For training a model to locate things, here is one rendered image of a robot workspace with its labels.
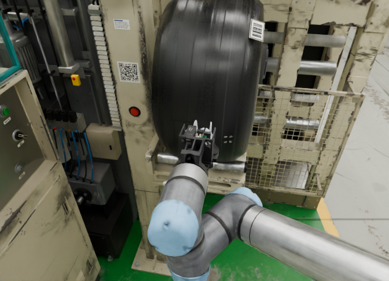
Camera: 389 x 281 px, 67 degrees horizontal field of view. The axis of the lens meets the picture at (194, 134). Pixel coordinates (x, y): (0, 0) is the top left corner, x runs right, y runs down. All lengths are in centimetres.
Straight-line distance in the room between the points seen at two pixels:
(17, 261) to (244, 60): 95
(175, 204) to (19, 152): 77
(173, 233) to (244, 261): 150
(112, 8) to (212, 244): 73
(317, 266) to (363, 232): 179
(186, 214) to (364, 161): 245
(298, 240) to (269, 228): 5
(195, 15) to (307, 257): 64
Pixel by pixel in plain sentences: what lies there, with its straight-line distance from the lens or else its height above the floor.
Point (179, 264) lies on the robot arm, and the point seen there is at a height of 119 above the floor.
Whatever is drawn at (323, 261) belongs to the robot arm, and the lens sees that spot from 50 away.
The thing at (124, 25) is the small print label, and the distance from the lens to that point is 99.
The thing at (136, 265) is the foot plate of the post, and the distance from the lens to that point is 191.
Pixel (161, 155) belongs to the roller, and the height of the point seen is 92.
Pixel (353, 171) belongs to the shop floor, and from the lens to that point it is 269.
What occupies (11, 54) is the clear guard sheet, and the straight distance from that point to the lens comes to 106.
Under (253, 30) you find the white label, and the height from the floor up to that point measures 141.
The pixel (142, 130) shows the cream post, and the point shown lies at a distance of 117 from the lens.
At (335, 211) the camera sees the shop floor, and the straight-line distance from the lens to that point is 232.
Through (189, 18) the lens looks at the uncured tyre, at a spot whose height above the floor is 143.
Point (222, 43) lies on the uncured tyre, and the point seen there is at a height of 139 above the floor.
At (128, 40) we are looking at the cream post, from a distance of 101.
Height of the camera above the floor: 167
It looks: 38 degrees down
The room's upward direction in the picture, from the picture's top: straight up
